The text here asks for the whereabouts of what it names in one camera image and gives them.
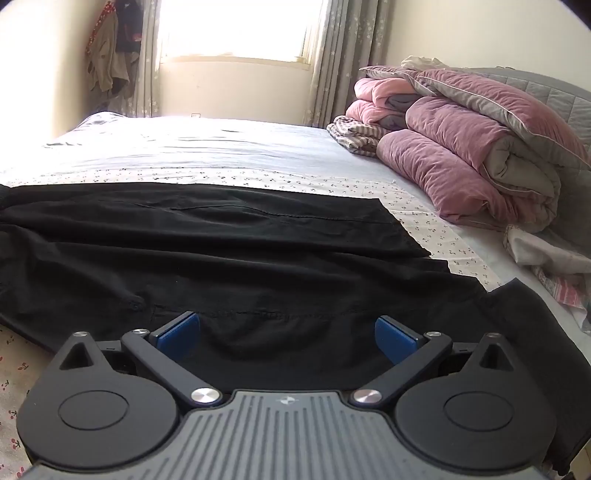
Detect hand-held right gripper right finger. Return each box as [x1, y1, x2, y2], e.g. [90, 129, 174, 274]
[348, 315, 515, 408]

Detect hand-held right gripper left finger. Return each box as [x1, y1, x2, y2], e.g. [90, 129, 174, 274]
[59, 311, 227, 408]

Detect black pants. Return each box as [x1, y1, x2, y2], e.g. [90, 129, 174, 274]
[0, 182, 491, 393]

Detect dark cloth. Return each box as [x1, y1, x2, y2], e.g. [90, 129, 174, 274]
[478, 277, 576, 477]

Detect crumpled floral cloth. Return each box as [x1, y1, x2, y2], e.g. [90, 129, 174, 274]
[503, 224, 591, 334]

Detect bed with cherry print sheet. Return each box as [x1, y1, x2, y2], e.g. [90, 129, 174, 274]
[0, 111, 591, 480]

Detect striped folded cloth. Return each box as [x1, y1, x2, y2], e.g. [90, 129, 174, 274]
[326, 115, 394, 158]

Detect pink and grey folded quilt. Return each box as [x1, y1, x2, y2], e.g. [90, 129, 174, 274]
[359, 65, 591, 232]

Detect light pink folded blanket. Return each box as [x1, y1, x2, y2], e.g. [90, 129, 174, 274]
[345, 76, 419, 126]

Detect white cloth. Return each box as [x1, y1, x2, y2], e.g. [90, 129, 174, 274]
[400, 55, 457, 73]

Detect grey patterned curtain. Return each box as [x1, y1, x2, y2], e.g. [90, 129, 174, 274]
[133, 0, 163, 117]
[306, 0, 394, 129]

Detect beige hanging jacket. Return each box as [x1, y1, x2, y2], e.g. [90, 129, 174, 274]
[85, 21, 132, 99]

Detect grey quilted headboard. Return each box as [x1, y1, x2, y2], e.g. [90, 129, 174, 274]
[466, 67, 591, 139]

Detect dark hanging garment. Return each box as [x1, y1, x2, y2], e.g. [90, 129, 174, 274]
[113, 0, 144, 55]

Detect window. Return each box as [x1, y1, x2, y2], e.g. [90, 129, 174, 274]
[157, 0, 324, 71]

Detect red patterned hanging garment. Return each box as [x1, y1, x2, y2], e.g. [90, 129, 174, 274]
[87, 0, 117, 51]

